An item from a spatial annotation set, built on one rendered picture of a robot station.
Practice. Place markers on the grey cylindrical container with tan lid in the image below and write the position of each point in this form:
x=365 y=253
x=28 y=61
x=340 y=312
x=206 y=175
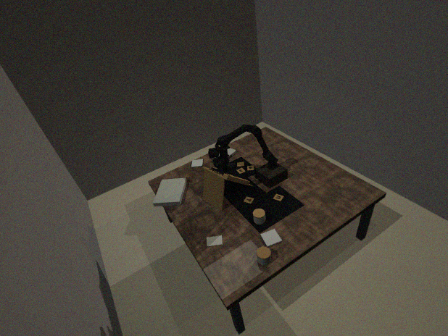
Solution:
x=263 y=256
x=259 y=216

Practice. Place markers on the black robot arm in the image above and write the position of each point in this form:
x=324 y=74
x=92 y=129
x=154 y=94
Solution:
x=224 y=140

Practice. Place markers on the tan a-frame board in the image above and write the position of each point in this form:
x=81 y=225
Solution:
x=214 y=185

